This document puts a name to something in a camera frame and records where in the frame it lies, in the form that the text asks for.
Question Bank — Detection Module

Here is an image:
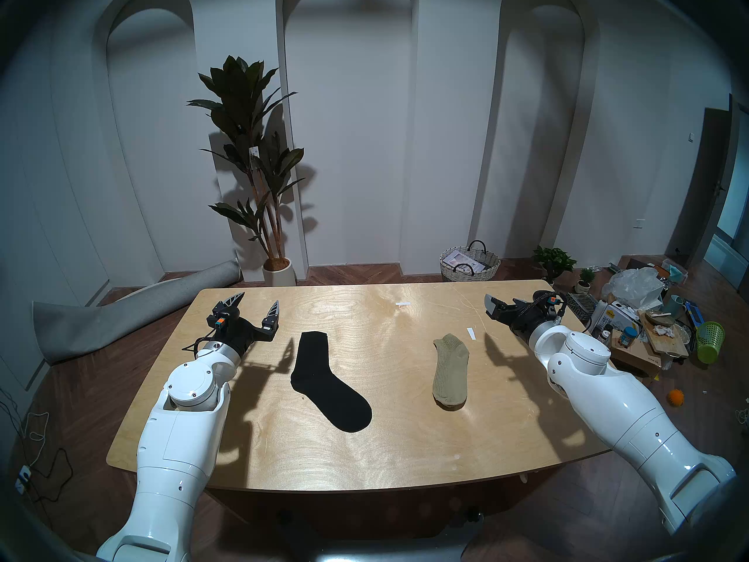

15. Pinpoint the dark open door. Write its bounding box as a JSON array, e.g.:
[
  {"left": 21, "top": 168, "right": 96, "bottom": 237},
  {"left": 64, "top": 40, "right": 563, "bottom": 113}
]
[{"left": 667, "top": 107, "right": 732, "bottom": 269}]

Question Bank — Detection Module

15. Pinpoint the thin white cable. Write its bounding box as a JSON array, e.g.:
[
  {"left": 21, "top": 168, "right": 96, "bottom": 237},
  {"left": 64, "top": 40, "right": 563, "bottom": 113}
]
[{"left": 20, "top": 410, "right": 51, "bottom": 469}]

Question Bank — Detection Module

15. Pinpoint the metal wire rack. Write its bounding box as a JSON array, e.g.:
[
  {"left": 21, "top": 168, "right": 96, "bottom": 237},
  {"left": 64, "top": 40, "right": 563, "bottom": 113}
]
[{"left": 565, "top": 292, "right": 599, "bottom": 324}]

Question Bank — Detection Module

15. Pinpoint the white printed carton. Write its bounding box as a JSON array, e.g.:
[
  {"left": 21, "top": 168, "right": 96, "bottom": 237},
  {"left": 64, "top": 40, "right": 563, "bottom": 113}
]
[{"left": 591, "top": 300, "right": 638, "bottom": 339}]

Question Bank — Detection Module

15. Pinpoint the teal paper box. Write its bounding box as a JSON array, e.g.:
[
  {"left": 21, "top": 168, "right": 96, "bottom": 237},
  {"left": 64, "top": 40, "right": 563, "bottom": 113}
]
[{"left": 655, "top": 259, "right": 690, "bottom": 285}]

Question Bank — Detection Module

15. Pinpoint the black long sock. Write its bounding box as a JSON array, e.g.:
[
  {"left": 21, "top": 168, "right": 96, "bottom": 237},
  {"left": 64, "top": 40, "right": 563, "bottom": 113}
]
[{"left": 290, "top": 331, "right": 373, "bottom": 433}]

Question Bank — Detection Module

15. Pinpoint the clear crumpled plastic bag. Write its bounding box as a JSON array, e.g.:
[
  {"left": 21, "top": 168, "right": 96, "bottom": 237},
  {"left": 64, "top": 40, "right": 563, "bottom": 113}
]
[{"left": 602, "top": 267, "right": 668, "bottom": 310}]

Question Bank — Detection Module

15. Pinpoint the white round plant pot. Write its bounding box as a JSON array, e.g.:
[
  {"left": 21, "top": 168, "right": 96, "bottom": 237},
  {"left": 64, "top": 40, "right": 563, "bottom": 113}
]
[{"left": 262, "top": 258, "right": 297, "bottom": 287}]

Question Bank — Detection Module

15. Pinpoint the small bushy green plant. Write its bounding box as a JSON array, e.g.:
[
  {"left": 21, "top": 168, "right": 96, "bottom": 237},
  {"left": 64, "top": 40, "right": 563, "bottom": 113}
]
[{"left": 532, "top": 246, "right": 577, "bottom": 286}]

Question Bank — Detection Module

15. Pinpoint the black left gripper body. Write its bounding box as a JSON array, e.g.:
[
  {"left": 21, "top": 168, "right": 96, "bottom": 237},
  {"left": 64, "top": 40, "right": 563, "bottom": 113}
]
[{"left": 208, "top": 309, "right": 276, "bottom": 357}]

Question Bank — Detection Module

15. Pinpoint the wooden cutting board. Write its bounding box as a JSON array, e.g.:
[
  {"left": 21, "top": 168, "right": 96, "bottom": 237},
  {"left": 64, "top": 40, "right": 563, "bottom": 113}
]
[{"left": 639, "top": 312, "right": 691, "bottom": 358}]

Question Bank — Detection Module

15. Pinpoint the green plastic mesh basket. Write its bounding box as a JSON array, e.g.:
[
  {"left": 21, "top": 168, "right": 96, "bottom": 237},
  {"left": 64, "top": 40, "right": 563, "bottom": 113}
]
[{"left": 695, "top": 321, "right": 726, "bottom": 365}]

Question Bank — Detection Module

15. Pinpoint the wicker basket with black handles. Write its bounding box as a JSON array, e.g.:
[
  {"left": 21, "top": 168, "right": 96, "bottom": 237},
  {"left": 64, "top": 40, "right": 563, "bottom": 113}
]
[{"left": 439, "top": 239, "right": 501, "bottom": 283}]

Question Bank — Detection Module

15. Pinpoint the brown cardboard box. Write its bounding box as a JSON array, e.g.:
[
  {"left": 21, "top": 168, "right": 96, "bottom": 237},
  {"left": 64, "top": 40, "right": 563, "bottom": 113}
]
[{"left": 609, "top": 333, "right": 665, "bottom": 386}]

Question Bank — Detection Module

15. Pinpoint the pale blue glass door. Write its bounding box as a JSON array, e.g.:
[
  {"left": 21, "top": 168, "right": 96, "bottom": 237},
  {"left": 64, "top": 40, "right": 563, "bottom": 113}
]
[{"left": 705, "top": 101, "right": 749, "bottom": 286}]

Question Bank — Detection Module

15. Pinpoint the olive ribbed short sock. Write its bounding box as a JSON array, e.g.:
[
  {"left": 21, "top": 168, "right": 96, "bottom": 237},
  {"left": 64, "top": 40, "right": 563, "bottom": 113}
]
[{"left": 432, "top": 333, "right": 470, "bottom": 407}]

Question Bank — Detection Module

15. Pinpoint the tall dark leafy plant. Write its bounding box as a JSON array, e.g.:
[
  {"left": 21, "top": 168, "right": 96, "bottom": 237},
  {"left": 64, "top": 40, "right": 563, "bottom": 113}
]
[{"left": 187, "top": 55, "right": 306, "bottom": 262}]

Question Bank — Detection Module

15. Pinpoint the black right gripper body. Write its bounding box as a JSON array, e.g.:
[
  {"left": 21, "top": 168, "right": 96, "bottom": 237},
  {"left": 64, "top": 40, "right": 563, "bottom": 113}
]
[{"left": 503, "top": 297, "right": 565, "bottom": 340}]

